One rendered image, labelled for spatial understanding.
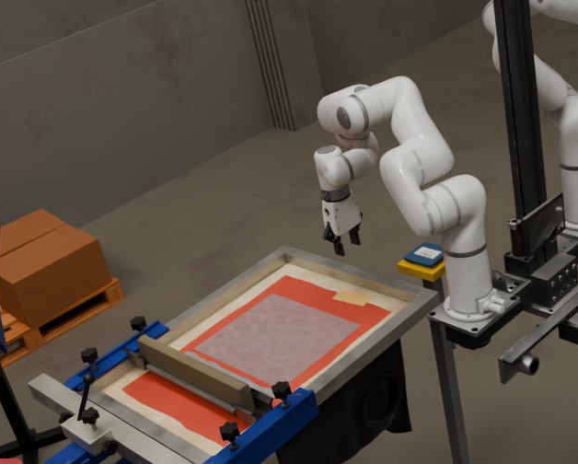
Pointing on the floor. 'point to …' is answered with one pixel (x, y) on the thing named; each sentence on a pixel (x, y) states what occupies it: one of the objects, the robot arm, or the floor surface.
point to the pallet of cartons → (48, 280)
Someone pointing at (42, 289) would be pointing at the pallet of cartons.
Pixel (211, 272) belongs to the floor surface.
